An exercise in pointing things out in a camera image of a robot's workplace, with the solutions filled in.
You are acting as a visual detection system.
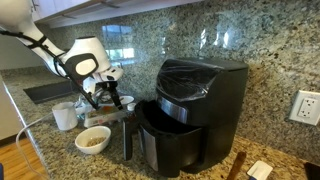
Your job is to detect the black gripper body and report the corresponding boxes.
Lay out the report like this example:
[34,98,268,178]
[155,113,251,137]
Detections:
[96,80,120,94]

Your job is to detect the empty white bowl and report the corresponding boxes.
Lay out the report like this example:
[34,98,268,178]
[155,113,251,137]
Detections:
[118,95,135,106]

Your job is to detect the white bowl holding grains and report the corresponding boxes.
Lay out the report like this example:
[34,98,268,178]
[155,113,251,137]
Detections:
[74,125,112,155]

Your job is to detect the brown bottle white cap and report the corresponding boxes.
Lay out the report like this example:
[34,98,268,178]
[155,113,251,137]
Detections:
[127,102,139,126]

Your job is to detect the clear plastic food bag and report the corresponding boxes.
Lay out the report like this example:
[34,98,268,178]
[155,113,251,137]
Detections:
[88,105,122,118]

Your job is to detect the plastic food package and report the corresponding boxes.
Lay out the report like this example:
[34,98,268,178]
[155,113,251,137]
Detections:
[83,104,129,129]

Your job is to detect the brown grains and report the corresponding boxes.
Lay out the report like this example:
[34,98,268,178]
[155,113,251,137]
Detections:
[85,136,107,148]

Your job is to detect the white ceramic mug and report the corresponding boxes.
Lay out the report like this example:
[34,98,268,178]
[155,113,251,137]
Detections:
[51,101,80,132]

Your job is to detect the dark kitchen sink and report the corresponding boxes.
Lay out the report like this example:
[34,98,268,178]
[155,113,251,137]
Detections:
[23,79,80,104]

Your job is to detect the stainless steel appliance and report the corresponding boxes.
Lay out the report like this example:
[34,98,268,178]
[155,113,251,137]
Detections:
[122,99,205,178]

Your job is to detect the light upper cabinet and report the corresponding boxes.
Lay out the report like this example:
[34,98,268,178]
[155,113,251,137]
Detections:
[31,0,204,30]

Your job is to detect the black air fryer body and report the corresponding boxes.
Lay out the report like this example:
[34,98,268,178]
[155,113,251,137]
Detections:
[154,57,250,174]

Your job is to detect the brown wooden utensil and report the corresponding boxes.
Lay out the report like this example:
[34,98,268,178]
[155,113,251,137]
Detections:
[226,151,248,180]

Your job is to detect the black flat object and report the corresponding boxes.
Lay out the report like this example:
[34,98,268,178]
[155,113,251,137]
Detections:
[303,161,320,180]

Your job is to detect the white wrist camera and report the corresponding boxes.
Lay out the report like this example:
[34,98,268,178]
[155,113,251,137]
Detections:
[95,66,125,83]

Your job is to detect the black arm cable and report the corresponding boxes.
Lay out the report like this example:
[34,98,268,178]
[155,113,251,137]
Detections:
[0,29,100,111]

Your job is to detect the white power cord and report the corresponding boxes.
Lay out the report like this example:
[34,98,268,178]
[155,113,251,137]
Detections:
[15,111,54,180]

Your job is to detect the white wall outlet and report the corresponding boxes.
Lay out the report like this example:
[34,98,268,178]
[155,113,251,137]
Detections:
[288,89,320,127]

